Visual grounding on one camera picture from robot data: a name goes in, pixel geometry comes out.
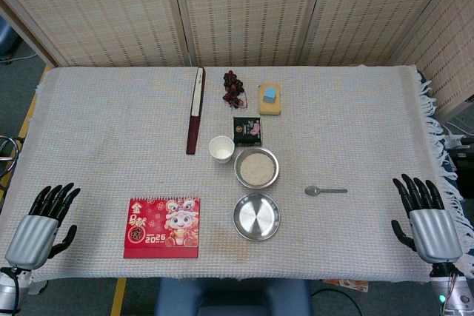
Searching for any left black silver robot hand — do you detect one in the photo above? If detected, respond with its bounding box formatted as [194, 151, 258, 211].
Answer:
[4, 182, 81, 269]

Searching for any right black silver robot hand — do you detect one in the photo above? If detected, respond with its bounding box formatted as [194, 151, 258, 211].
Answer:
[391, 173, 464, 266]

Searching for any small metal spoon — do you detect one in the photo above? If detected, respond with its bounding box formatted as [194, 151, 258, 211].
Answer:
[304, 185, 348, 197]

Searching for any empty metal plate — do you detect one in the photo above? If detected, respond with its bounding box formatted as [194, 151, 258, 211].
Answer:
[232, 192, 281, 242]

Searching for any metal bowl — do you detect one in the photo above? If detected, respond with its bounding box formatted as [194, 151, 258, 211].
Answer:
[233, 147, 280, 189]

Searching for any white paper cup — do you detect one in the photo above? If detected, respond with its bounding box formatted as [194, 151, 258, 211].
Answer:
[208, 135, 236, 164]

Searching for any orange printed package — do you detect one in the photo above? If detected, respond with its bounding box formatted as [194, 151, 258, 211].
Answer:
[321, 278, 370, 292]

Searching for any red desk calendar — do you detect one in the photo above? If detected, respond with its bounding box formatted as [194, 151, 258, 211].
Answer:
[122, 195, 201, 260]

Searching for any white woven tablecloth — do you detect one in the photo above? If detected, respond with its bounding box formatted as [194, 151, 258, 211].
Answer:
[0, 65, 474, 283]

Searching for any yellow sponge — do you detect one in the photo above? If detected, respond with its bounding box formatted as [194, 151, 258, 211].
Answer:
[257, 84, 284, 116]

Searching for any blue padded seat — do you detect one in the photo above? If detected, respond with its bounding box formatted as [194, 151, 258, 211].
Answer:
[154, 278, 313, 316]

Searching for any black snack packet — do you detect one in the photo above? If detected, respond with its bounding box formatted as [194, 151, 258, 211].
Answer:
[232, 116, 263, 147]

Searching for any light blue cube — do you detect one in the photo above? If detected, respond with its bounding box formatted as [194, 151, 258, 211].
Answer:
[261, 86, 278, 104]

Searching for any dark red grape bunch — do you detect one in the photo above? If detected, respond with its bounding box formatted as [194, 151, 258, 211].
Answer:
[221, 69, 249, 110]

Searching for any bamboo folding screen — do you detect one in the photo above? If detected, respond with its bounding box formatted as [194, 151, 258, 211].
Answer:
[0, 0, 474, 121]

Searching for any chrome stool frame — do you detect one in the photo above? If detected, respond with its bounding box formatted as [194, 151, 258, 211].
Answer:
[0, 134, 24, 177]

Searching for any black floor cable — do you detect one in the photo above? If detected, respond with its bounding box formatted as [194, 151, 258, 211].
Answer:
[310, 286, 363, 316]

